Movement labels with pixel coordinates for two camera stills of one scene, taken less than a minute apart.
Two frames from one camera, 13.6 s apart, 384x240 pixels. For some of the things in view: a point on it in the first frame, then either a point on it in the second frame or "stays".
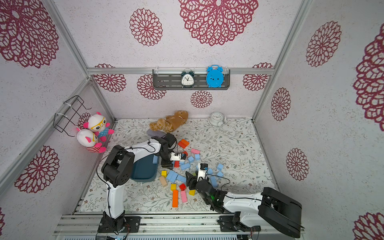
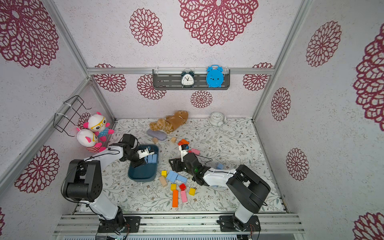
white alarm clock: [217, 119] stays
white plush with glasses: [97, 123] stays
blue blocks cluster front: [173, 176] stays
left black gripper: [168, 164] → [140, 162]
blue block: [220, 166] stays
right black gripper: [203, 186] → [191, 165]
